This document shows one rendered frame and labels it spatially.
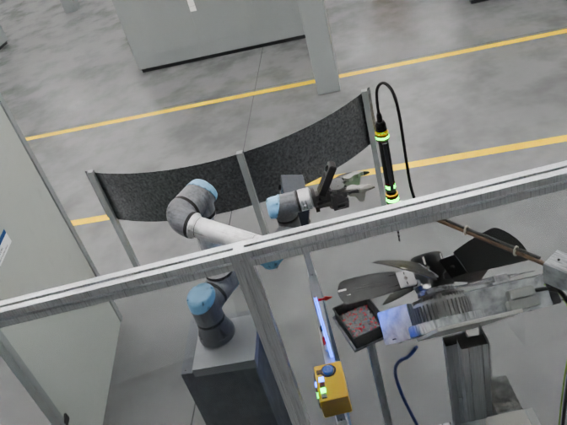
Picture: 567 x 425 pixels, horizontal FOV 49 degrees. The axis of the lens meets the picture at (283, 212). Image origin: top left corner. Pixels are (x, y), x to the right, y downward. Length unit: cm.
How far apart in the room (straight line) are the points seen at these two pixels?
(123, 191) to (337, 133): 149
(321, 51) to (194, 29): 238
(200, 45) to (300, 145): 453
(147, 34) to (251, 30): 136
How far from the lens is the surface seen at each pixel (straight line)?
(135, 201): 430
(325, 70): 651
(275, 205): 205
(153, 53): 856
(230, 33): 826
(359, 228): 126
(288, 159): 404
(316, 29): 635
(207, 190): 228
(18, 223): 351
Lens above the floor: 281
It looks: 35 degrees down
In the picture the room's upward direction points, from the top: 16 degrees counter-clockwise
